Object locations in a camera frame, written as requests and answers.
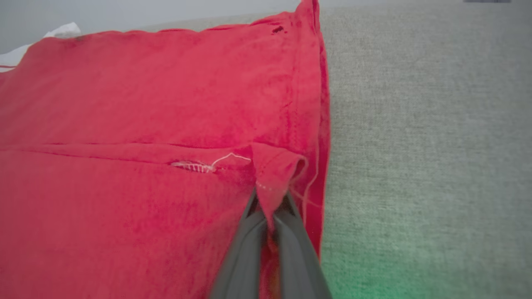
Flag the white cloth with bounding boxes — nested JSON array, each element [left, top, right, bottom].
[[0, 22, 82, 73]]

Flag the red garment with black letters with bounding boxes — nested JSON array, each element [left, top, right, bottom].
[[0, 0, 332, 299]]

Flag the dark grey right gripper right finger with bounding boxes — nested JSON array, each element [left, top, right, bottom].
[[273, 191, 333, 299]]

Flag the grey fabric sofa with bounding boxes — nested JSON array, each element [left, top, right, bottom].
[[137, 0, 532, 299]]

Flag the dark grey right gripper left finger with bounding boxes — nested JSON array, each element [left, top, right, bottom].
[[209, 189, 267, 299]]

